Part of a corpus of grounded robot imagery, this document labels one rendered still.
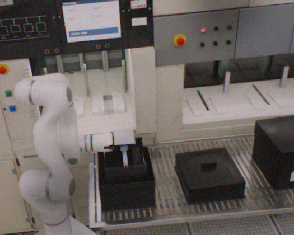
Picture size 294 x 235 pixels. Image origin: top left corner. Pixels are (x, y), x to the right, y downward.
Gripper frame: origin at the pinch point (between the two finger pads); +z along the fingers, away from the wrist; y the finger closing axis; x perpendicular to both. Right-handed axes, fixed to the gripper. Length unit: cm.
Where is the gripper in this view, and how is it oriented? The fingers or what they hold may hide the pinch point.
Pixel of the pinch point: (123, 140)
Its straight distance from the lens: 183.8
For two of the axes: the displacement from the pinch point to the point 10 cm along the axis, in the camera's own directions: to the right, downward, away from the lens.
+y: 0.5, 5.1, -8.6
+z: 10.0, -0.9, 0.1
